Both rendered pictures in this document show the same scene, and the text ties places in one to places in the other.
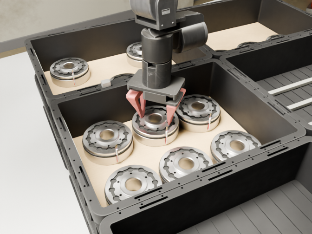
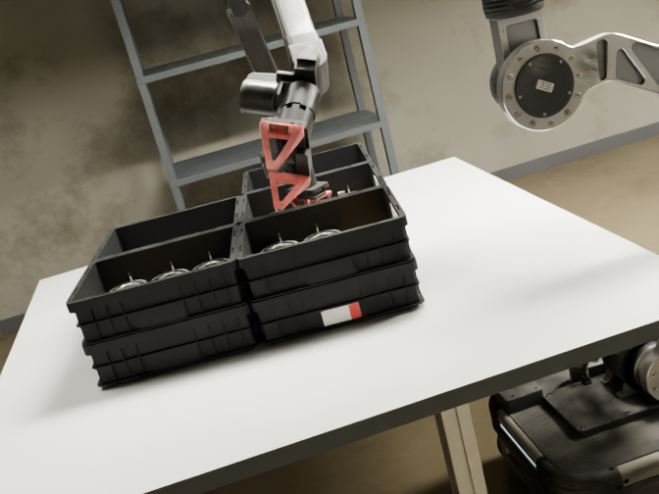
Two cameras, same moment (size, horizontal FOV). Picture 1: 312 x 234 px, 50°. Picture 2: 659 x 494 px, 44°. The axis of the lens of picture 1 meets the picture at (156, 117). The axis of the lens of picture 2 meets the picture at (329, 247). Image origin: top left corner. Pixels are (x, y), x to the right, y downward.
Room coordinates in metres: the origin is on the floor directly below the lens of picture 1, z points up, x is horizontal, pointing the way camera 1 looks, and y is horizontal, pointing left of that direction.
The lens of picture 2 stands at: (2.44, 0.95, 1.49)
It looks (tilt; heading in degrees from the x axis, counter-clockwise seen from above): 19 degrees down; 206
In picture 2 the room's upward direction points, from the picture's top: 15 degrees counter-clockwise
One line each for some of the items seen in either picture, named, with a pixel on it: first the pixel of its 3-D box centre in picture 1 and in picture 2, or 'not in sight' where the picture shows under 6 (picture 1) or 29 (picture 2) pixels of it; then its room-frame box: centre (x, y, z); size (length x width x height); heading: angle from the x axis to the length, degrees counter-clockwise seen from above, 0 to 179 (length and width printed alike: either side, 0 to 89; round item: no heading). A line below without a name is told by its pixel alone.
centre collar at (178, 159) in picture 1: (186, 164); not in sight; (0.42, -0.06, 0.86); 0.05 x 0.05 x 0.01
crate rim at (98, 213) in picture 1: (172, 120); (311, 193); (0.48, -0.03, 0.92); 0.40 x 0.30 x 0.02; 116
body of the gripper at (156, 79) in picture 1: (156, 73); (305, 179); (0.55, 0.00, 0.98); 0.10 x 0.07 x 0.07; 70
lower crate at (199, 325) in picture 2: not in sight; (177, 323); (0.93, -0.26, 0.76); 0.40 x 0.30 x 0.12; 116
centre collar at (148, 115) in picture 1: (155, 119); not in sight; (0.55, 0.00, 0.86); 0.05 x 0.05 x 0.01
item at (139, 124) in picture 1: (155, 120); not in sight; (0.55, 0.00, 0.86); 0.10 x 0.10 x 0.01
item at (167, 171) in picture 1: (186, 165); not in sight; (0.42, -0.06, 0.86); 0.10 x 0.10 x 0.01
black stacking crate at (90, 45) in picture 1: (117, 68); (323, 243); (0.75, 0.10, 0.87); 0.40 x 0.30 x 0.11; 116
